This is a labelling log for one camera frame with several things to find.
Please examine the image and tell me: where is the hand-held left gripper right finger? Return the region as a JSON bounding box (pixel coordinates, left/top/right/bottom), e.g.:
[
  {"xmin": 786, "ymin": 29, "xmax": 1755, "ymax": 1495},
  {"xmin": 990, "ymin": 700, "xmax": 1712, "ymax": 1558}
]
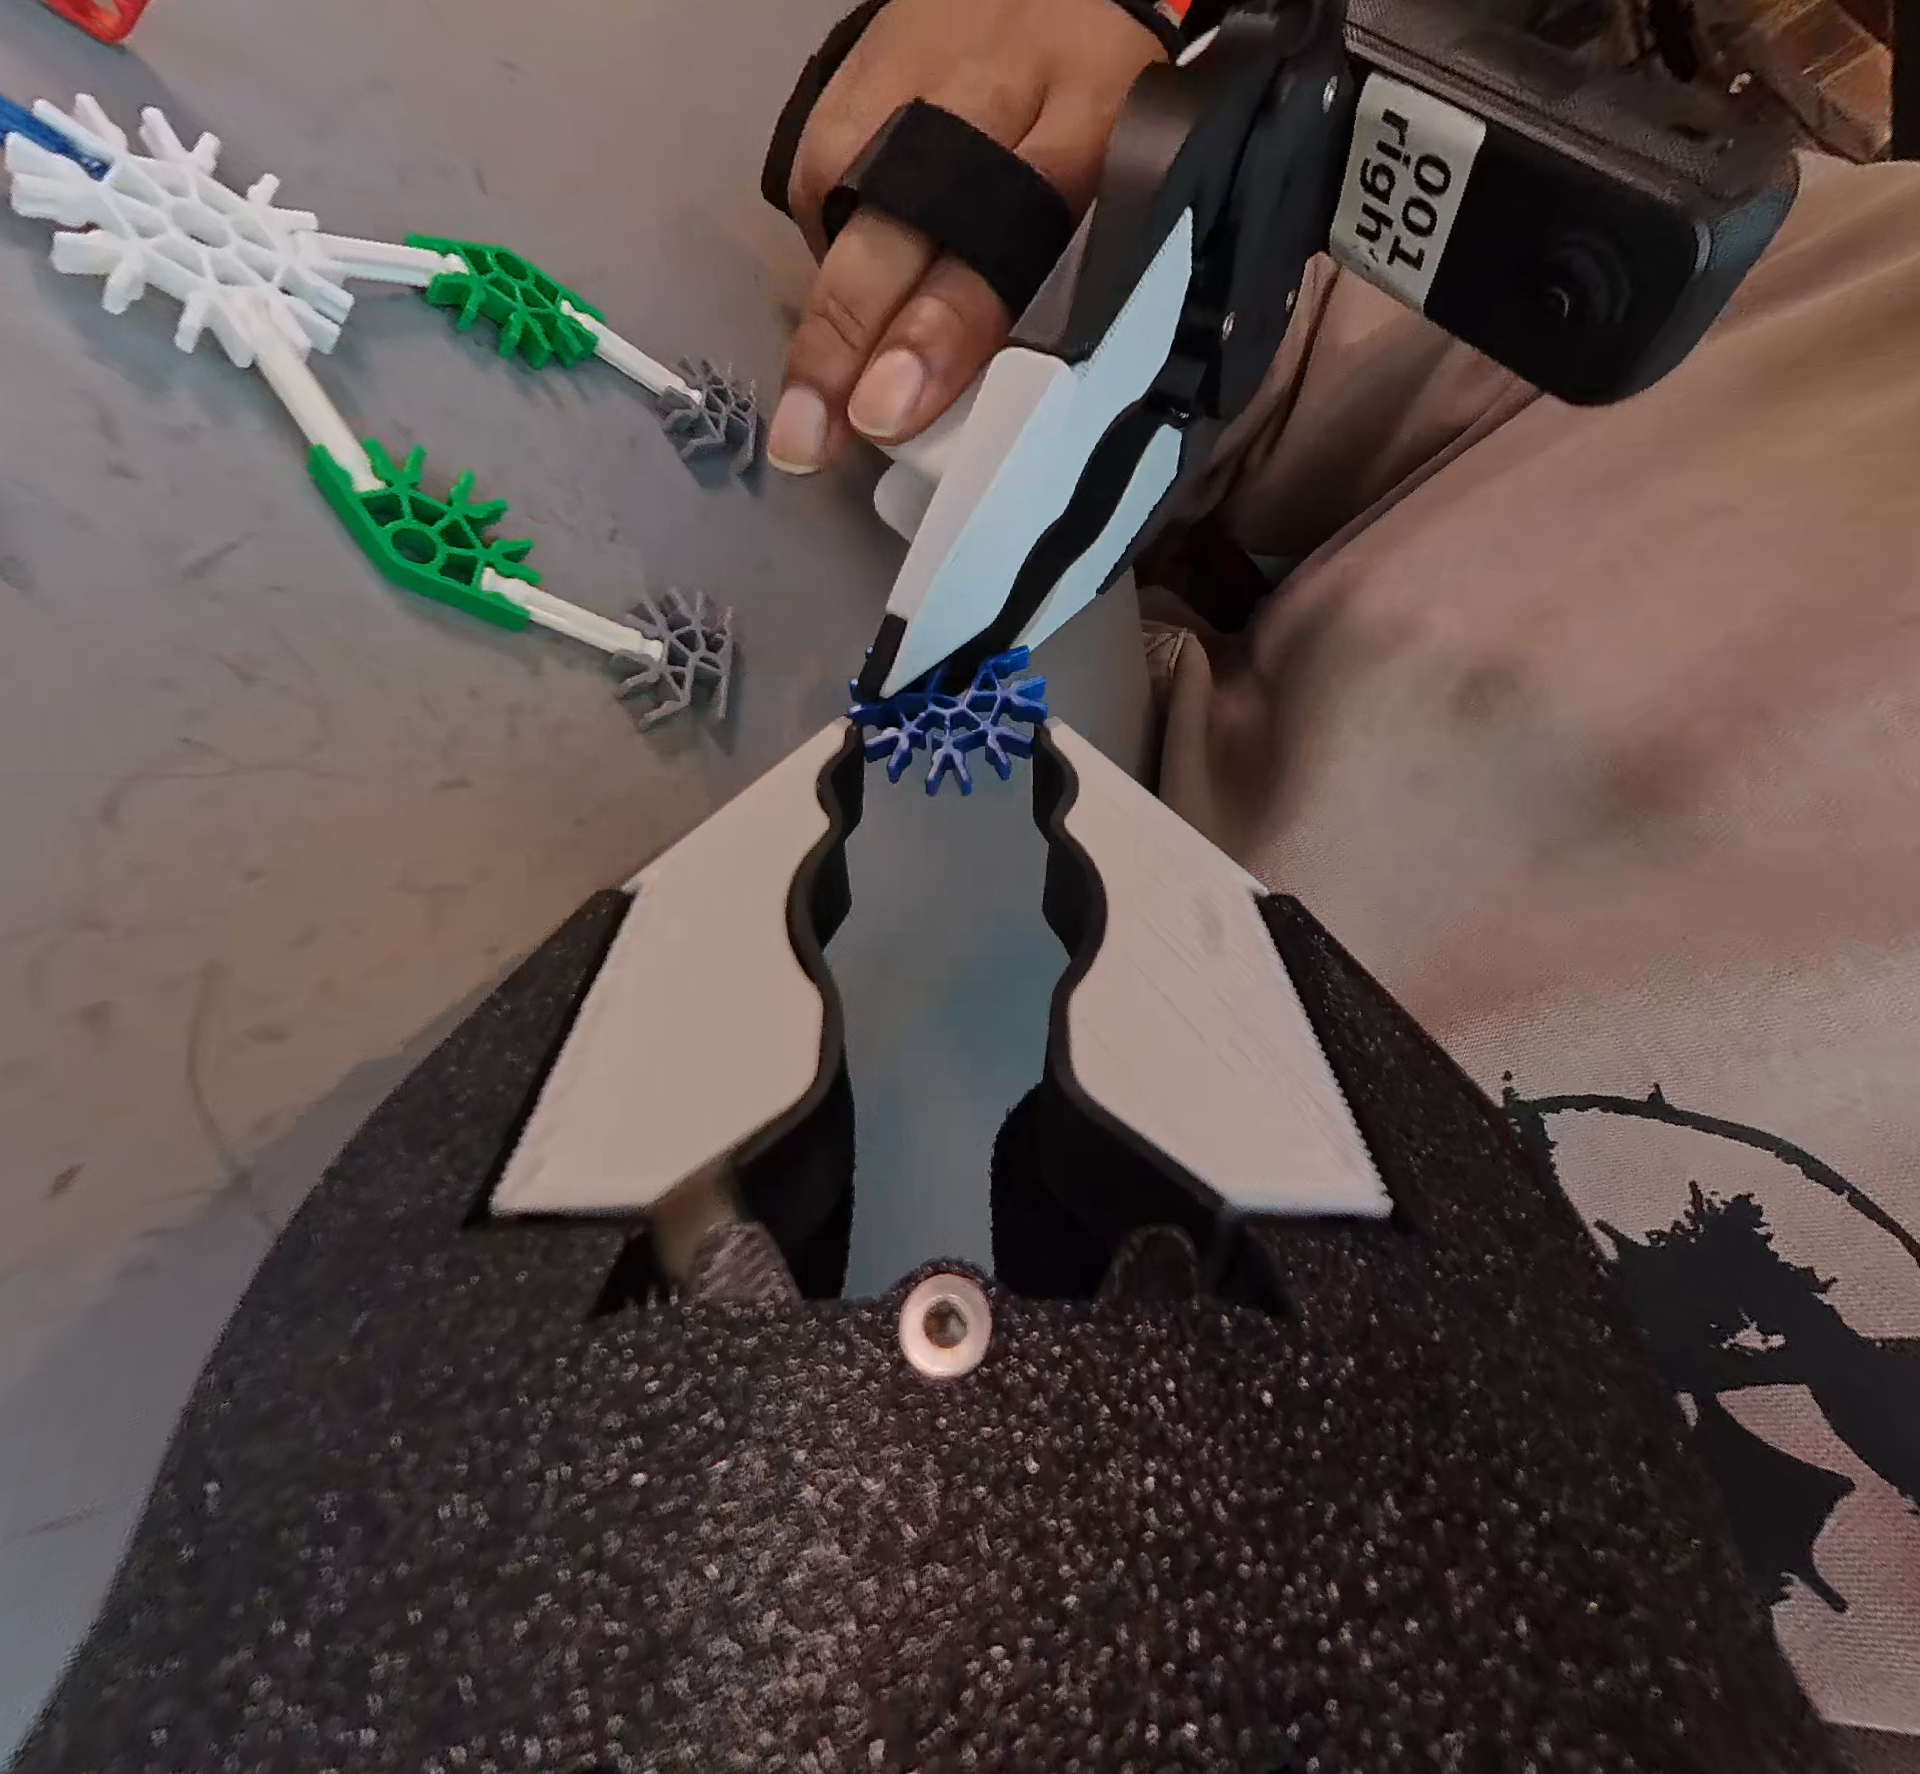
[{"xmin": 990, "ymin": 721, "xmax": 1397, "ymax": 1299}]

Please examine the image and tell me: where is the grey desk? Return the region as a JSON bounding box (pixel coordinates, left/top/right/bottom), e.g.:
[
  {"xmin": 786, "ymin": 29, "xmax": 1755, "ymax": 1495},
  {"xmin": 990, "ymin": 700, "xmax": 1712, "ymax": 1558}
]
[{"xmin": 0, "ymin": 0, "xmax": 1157, "ymax": 1717}]

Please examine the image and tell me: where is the person's right forearm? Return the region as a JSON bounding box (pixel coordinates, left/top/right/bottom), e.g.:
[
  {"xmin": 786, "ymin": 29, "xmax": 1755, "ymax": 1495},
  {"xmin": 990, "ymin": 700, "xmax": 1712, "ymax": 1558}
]
[{"xmin": 1132, "ymin": 252, "xmax": 1563, "ymax": 636}]

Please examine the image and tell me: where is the construction toy figure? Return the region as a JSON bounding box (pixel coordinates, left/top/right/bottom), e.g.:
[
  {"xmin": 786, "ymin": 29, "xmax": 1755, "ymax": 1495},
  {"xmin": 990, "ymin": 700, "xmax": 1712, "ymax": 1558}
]
[{"xmin": 0, "ymin": 92, "xmax": 699, "ymax": 658}]

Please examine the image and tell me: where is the person's right hand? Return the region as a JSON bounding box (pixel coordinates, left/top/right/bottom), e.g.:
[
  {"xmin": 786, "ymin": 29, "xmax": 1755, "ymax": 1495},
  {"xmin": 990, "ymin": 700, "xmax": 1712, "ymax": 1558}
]
[{"xmin": 765, "ymin": 0, "xmax": 1172, "ymax": 478}]

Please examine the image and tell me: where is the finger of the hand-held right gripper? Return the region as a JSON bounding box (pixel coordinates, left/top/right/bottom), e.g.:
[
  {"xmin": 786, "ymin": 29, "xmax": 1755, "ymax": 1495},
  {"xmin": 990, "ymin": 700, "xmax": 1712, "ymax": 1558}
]
[
  {"xmin": 874, "ymin": 209, "xmax": 1202, "ymax": 697},
  {"xmin": 1008, "ymin": 426, "xmax": 1188, "ymax": 653}
]

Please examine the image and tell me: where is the grey snowflake toy connector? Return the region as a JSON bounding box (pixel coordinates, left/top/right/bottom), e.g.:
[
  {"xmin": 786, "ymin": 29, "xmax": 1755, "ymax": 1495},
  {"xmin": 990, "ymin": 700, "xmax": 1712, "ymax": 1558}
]
[
  {"xmin": 656, "ymin": 361, "xmax": 762, "ymax": 473},
  {"xmin": 609, "ymin": 588, "xmax": 737, "ymax": 730}
]

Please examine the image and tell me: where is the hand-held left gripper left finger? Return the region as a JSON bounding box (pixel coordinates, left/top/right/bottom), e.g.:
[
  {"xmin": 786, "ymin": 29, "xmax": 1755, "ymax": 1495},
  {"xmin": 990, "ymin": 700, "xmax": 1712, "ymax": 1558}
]
[{"xmin": 492, "ymin": 721, "xmax": 865, "ymax": 1299}]

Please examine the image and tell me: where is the blue snowflake toy connector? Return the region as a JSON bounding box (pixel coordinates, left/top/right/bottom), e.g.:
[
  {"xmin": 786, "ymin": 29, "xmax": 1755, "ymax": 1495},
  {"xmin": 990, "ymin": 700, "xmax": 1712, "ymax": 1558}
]
[{"xmin": 847, "ymin": 649, "xmax": 1050, "ymax": 796}]

